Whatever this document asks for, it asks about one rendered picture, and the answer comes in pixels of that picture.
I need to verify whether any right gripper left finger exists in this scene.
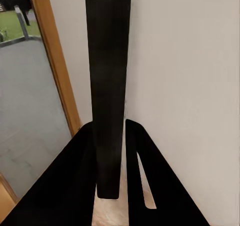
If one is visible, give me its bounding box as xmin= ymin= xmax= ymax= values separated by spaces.
xmin=0 ymin=121 xmax=97 ymax=226

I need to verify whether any poster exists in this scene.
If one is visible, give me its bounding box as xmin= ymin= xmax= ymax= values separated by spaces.
xmin=85 ymin=0 xmax=131 ymax=200

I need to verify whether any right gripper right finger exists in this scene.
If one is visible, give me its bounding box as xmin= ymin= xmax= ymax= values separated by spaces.
xmin=125 ymin=119 xmax=210 ymax=226

